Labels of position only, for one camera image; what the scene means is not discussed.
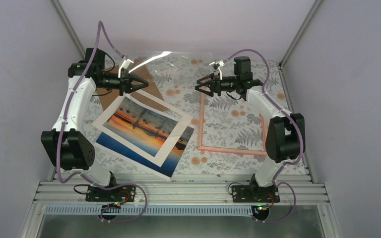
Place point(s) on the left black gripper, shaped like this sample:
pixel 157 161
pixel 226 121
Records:
pixel 125 82

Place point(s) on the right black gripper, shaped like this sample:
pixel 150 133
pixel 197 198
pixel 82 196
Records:
pixel 215 86

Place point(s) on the white photo mat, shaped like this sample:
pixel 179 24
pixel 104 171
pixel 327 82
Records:
pixel 145 130

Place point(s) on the pink picture frame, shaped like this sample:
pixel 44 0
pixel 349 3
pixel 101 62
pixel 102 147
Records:
pixel 200 146

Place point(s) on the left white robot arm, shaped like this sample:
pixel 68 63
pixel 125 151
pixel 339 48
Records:
pixel 70 152

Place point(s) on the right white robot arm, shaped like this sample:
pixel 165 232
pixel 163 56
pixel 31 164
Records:
pixel 285 139

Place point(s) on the sunset photo print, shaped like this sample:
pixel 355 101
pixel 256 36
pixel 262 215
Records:
pixel 165 171

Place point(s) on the brown backing board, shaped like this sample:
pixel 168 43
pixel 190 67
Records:
pixel 106 97

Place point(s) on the floral table cloth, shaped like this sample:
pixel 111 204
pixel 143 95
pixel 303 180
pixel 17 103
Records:
pixel 228 124

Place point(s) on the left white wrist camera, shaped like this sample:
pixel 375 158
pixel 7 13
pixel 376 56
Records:
pixel 124 66

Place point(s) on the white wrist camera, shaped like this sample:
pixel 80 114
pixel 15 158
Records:
pixel 124 66
pixel 217 67

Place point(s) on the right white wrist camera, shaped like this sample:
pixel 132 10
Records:
pixel 217 67

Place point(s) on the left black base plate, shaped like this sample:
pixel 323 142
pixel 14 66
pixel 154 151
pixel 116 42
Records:
pixel 121 194

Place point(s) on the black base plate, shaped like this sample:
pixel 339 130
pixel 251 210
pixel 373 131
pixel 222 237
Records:
pixel 121 194
pixel 247 194

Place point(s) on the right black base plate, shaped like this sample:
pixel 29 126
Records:
pixel 247 194

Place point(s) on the blue slotted cable duct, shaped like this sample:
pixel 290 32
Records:
pixel 151 210

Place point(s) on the aluminium rail base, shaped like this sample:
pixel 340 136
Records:
pixel 187 189

